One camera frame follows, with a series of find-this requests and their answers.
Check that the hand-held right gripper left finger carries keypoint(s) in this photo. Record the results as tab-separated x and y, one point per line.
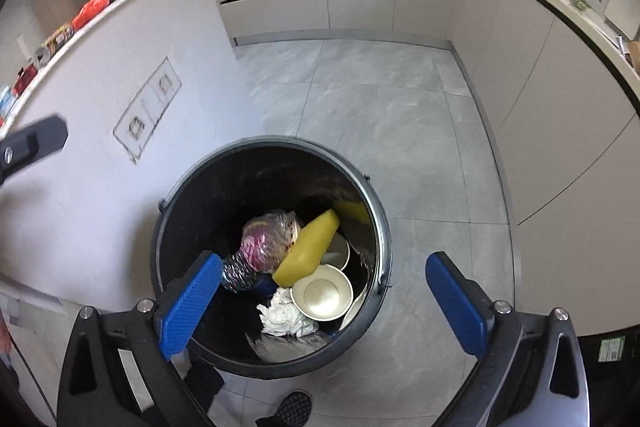
190	302

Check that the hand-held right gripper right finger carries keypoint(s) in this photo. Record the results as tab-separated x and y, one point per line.
457	302

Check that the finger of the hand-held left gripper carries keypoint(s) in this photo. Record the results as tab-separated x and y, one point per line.
35	142

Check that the steel wool scrubber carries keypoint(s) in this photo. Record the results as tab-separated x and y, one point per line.
239	276

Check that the white tissue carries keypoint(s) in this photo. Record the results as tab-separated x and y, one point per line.
282	317

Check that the clear plastic bag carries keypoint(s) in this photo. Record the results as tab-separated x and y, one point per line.
265	244

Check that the black trash bin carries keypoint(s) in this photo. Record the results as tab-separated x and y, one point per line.
210	187

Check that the large yellow sponge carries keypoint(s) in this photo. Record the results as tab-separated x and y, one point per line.
307	252

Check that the blue white paper cup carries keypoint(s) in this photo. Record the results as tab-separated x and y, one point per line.
322	294

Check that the blue white tub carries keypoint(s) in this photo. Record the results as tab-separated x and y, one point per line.
5	102

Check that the red box on table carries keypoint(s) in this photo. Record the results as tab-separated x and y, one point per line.
24	79

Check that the spray can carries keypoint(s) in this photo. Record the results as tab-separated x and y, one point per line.
57	38

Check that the socket panel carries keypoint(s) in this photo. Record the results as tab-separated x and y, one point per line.
147	107

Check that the red plastic bag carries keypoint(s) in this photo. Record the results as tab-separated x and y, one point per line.
90	9

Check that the person's black shoe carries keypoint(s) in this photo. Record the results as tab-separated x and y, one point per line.
292	409

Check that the cutting board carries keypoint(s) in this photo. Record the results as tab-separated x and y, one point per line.
622	4

